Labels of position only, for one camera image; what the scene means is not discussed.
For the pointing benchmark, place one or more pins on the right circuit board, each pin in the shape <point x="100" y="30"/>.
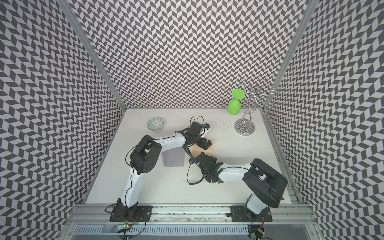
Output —
<point x="255" y="232"/>

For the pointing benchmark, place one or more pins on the aluminium front rail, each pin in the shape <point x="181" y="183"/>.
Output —
<point x="192" y="214"/>

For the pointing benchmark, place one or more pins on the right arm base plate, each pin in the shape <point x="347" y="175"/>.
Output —
<point x="240" y="213"/>

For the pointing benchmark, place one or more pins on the circuit board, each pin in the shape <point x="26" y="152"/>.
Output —
<point x="255" y="232"/>
<point x="125" y="227"/>

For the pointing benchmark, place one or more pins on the green plastic wine glass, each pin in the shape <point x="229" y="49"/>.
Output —
<point x="235" y="106"/>

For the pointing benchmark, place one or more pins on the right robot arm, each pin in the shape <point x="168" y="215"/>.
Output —
<point x="266" y="183"/>

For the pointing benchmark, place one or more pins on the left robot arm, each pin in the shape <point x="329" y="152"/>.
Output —
<point x="145" y="154"/>

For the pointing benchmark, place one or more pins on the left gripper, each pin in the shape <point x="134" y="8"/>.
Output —
<point x="202" y="144"/>

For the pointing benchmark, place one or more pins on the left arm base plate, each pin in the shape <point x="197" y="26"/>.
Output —
<point x="138" y="213"/>

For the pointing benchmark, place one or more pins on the patterned ceramic bowl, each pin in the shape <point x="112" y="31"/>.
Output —
<point x="155" y="124"/>

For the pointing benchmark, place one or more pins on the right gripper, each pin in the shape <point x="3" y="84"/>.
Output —
<point x="213" y="159"/>

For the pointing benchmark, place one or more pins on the metal wire glass rack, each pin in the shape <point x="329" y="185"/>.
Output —
<point x="253" y="95"/>

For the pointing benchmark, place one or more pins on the left circuit board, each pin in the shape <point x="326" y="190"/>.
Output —
<point x="125" y="227"/>

